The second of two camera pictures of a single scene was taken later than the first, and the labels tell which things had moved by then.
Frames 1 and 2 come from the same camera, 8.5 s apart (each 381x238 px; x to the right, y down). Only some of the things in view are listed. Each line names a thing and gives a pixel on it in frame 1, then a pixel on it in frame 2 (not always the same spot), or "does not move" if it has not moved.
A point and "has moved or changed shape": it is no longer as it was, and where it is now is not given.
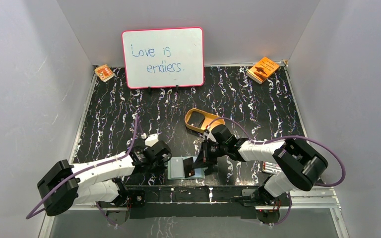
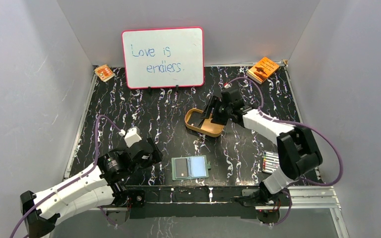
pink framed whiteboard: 163,57 does not move
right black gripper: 203,162 to 215,102
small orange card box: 104,73 does not move
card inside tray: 196,119 does not move
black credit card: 188,170 to 181,168
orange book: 262,70 does not move
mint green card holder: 199,173 has moved or changed shape
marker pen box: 271,167 does not move
